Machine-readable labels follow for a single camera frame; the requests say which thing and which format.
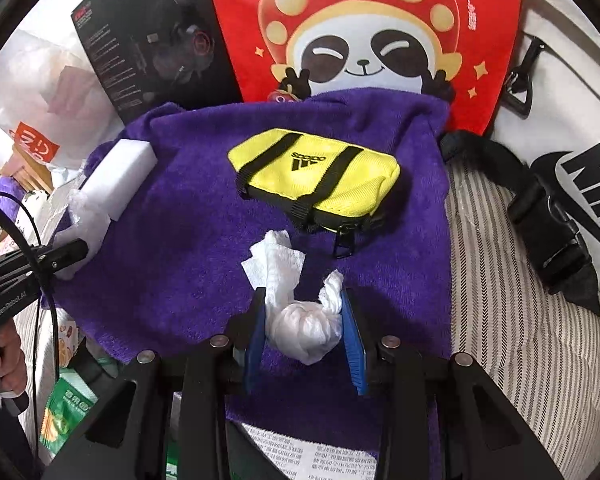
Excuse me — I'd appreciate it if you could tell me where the person's left hand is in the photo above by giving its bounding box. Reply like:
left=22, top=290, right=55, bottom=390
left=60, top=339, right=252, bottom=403
left=0, top=318, right=28, bottom=394

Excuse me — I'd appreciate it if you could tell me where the red panda shopping bag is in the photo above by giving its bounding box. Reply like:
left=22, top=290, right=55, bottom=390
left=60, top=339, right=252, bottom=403
left=212, top=0, right=522, bottom=134

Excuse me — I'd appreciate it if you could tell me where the black headset box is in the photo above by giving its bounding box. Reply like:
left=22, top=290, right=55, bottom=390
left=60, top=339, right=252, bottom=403
left=71, top=0, right=242, bottom=124

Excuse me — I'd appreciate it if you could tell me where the black cable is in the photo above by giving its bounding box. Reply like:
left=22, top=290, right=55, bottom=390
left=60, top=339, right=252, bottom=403
left=0, top=190, right=62, bottom=461

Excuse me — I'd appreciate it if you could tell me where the yellow mini duffel pouch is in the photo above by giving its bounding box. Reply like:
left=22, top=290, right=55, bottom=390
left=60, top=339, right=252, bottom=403
left=227, top=128, right=401, bottom=259

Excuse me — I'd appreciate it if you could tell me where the purple fleece towel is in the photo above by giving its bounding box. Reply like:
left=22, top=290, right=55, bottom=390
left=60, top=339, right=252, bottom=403
left=43, top=86, right=454, bottom=480

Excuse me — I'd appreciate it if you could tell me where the white knotted tissue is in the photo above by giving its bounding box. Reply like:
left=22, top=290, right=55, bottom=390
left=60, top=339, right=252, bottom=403
left=242, top=230, right=344, bottom=365

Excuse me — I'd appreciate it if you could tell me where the white plastic shopping bag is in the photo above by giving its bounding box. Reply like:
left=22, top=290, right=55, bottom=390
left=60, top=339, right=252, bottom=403
left=0, top=30, right=122, bottom=170

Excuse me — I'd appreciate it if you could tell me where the green snack packet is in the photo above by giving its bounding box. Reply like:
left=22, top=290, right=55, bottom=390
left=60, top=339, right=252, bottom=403
left=40, top=368, right=97, bottom=457

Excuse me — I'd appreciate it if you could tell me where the white sponge block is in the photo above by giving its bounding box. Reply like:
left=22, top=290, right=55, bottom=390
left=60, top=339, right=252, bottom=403
left=82, top=139, right=158, bottom=221

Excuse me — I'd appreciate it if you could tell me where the white Nike bag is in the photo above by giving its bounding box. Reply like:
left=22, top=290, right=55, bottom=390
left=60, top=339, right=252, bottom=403
left=494, top=0, right=600, bottom=312

